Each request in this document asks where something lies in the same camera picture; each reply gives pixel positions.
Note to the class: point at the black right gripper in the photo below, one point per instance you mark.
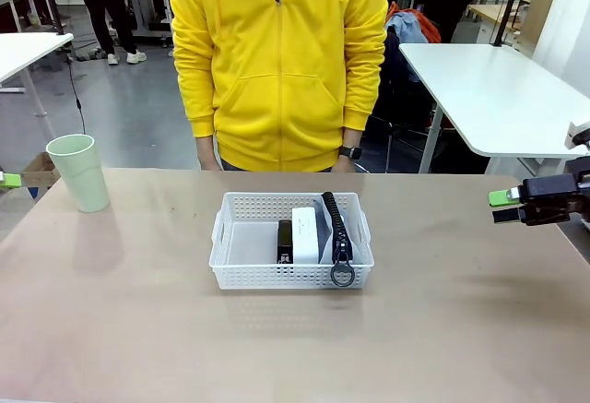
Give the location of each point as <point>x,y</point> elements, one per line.
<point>555,197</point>

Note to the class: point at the white rectangular case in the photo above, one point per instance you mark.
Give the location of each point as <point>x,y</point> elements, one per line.
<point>306,237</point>

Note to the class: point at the black stapler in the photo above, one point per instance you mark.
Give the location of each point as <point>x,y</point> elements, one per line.
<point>285,241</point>

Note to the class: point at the yellow hoodie person right forearm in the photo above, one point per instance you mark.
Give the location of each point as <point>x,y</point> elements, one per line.
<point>196,98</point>

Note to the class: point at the yellow hoodie person left forearm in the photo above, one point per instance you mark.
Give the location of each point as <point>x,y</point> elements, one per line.
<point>366,94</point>

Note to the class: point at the white perforated plastic basket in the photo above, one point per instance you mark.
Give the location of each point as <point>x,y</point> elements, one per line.
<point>258,274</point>

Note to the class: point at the yellow hoodie person left hand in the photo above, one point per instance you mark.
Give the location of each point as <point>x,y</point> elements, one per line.
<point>346,165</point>

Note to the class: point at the yellow hoodie person right hand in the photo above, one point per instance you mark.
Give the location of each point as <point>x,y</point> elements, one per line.
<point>208,154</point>

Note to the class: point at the brown cardboard box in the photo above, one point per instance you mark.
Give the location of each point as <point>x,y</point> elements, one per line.
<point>40,170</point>

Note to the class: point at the pale green plastic cup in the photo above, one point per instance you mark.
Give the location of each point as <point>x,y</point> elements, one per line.
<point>80,177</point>

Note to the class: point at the large white table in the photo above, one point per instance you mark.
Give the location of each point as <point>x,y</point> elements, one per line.
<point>484,89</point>

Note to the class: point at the white table with grey leg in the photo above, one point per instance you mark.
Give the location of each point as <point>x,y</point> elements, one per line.
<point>27,50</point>

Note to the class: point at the black chair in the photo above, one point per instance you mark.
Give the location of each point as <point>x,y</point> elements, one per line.
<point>405,117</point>

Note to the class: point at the black wristwatch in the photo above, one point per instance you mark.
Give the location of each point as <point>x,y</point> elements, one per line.
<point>351,152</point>

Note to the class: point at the grey giant zipper pouch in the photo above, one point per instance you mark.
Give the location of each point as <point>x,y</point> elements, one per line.
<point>340,237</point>

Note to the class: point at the person in blue top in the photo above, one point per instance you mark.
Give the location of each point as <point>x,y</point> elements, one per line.
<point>103,6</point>

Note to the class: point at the black clamp pole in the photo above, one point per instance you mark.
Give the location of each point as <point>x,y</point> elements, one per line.
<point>507,6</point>

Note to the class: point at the light wooden cabinet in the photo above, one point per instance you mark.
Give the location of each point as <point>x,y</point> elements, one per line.
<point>539,6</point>

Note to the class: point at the orange and blue clothes pile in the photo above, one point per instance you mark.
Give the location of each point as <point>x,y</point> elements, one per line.
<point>412,25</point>

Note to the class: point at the person in yellow hoodie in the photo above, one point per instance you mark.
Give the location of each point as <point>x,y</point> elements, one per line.
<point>276,62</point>

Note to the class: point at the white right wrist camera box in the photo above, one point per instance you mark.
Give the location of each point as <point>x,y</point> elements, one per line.
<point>580,135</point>

